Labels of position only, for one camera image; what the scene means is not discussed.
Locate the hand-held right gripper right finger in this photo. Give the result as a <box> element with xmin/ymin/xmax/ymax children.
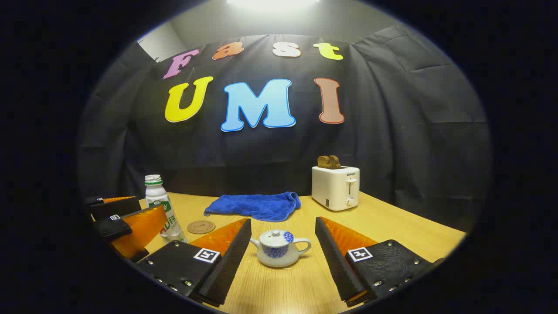
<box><xmin>315</xmin><ymin>217</ymin><xmax>445</xmax><ymax>308</ymax></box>

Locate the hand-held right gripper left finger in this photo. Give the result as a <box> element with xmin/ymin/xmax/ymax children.
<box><xmin>135</xmin><ymin>218</ymin><xmax>252</xmax><ymax>308</ymax></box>

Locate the white plastic water bottle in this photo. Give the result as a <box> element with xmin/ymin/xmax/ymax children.
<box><xmin>145</xmin><ymin>174</ymin><xmax>189</xmax><ymax>244</ymax></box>

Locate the white blue-print teacup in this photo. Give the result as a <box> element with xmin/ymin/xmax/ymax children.
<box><xmin>250</xmin><ymin>235</ymin><xmax>312</xmax><ymax>268</ymax></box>

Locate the round brown coaster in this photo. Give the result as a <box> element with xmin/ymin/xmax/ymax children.
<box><xmin>187</xmin><ymin>220</ymin><xmax>216</xmax><ymax>235</ymax></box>

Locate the blue towel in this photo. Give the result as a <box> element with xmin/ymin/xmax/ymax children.
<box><xmin>204</xmin><ymin>191</ymin><xmax>302</xmax><ymax>222</ymax></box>

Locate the white toaster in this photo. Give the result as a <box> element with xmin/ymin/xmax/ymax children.
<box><xmin>311</xmin><ymin>165</ymin><xmax>361</xmax><ymax>212</ymax></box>

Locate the black backdrop cloth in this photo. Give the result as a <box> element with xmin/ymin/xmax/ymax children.
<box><xmin>78</xmin><ymin>24</ymin><xmax>493</xmax><ymax>232</ymax></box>

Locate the ceiling light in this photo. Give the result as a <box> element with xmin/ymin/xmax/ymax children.
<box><xmin>227</xmin><ymin>0</ymin><xmax>321</xmax><ymax>7</ymax></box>

